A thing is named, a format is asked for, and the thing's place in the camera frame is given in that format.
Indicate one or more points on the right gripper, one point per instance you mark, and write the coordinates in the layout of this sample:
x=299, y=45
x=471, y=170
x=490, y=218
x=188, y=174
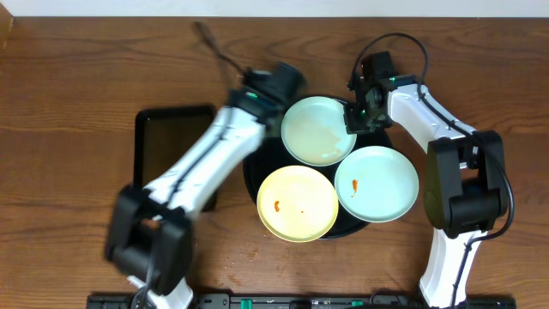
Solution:
x=352, y=125

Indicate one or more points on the light blue plate top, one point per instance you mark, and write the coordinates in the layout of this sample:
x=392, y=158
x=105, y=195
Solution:
x=314, y=132

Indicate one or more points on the light blue plate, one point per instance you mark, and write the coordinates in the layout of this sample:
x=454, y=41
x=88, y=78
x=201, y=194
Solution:
x=314, y=132
x=376, y=184

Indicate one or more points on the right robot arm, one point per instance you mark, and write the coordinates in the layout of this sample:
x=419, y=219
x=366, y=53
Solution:
x=466, y=186

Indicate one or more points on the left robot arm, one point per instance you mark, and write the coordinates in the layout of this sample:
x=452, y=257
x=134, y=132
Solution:
x=151, y=232

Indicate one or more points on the black rectangular tray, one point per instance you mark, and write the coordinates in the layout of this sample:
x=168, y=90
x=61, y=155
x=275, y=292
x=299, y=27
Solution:
x=163, y=135

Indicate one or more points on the yellow plate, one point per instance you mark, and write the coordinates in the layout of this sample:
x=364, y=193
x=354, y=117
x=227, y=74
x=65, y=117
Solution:
x=297, y=204

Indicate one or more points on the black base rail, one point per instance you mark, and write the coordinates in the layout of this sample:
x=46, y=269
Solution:
x=225, y=301

